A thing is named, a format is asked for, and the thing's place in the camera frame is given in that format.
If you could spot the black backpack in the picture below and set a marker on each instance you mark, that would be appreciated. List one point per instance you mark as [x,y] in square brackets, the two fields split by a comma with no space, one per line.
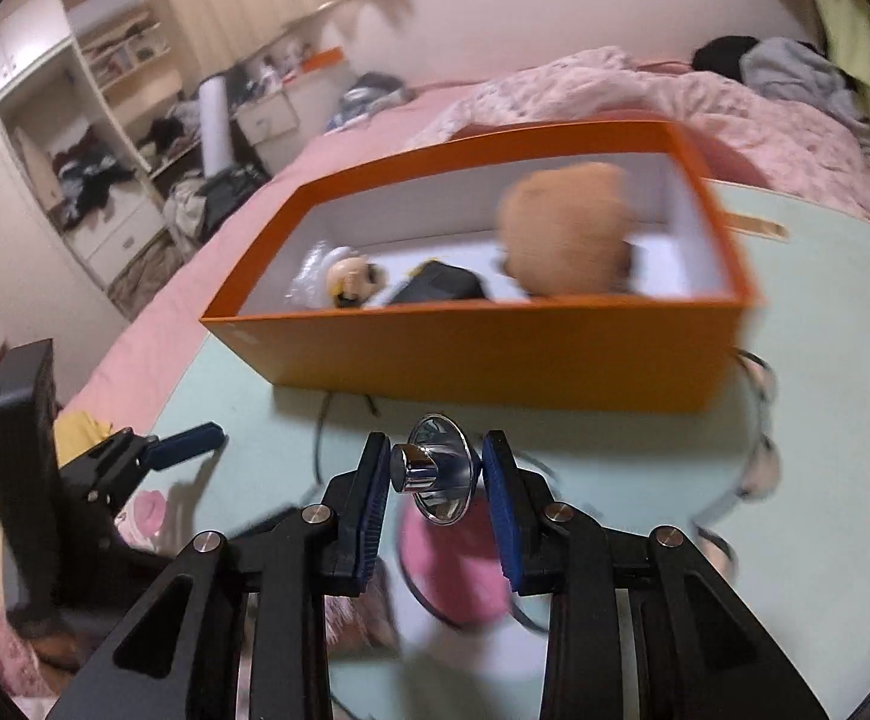
[229,191]

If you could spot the white nightstand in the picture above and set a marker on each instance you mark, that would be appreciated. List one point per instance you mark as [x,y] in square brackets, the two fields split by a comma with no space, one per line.
[270,120]

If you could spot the orange cardboard box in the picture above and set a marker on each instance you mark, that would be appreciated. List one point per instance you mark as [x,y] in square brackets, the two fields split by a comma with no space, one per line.
[480,360]

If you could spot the yellow cloth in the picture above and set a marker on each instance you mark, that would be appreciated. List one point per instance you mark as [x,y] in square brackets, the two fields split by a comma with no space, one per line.
[79,435]

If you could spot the silver metal funnel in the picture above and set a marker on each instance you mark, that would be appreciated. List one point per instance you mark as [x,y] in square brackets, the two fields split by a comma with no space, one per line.
[435,469]

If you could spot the cluster of toiletry bottles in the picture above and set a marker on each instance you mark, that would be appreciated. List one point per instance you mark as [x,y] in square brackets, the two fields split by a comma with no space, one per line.
[274,67]

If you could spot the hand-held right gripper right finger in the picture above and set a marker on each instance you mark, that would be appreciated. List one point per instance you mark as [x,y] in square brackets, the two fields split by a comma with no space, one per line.
[502,510]

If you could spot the orange shelf box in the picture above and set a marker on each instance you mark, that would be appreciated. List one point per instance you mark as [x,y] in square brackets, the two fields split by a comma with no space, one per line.
[322,60]

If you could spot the black rimmed glasses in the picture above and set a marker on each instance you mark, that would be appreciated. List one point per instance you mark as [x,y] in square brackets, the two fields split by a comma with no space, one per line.
[761,469]

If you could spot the blue floral cloth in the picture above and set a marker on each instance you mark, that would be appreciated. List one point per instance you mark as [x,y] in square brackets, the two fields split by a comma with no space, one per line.
[349,116]

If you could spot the brown plush toy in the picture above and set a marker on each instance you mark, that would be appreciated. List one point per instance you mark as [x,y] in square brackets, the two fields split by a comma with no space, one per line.
[562,229]

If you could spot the black garment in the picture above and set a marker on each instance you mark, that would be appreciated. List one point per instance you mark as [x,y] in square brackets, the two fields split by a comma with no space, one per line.
[720,52]

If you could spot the black plastic bag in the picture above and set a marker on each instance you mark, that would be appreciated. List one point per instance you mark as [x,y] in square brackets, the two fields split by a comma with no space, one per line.
[442,285]

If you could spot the dark grey bag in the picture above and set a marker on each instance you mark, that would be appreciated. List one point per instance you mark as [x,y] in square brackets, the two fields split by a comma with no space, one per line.
[375,88]

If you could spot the pale clothes pile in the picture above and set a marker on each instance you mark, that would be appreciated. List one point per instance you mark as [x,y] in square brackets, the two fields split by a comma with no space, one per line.
[184,210]

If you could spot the pink floral blanket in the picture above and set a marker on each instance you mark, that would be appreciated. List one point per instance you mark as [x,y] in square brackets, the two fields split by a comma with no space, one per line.
[630,82]

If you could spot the clear plastic bag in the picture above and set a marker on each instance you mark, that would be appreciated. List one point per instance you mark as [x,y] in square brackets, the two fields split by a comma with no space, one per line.
[307,277]

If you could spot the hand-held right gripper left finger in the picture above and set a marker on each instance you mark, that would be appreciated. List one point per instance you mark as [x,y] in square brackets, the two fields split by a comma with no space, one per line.
[371,510]

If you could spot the white wardrobe shelves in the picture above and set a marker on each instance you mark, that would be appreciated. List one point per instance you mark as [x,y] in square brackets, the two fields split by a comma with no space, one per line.
[30,255]

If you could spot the grey garment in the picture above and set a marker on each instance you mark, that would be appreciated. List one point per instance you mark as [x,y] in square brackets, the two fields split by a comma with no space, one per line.
[795,71]

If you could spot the white foam roll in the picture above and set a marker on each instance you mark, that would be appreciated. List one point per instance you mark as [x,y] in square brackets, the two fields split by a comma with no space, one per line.
[214,127]

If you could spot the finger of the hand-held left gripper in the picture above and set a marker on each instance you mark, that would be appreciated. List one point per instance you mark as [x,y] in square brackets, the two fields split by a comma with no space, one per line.
[187,441]

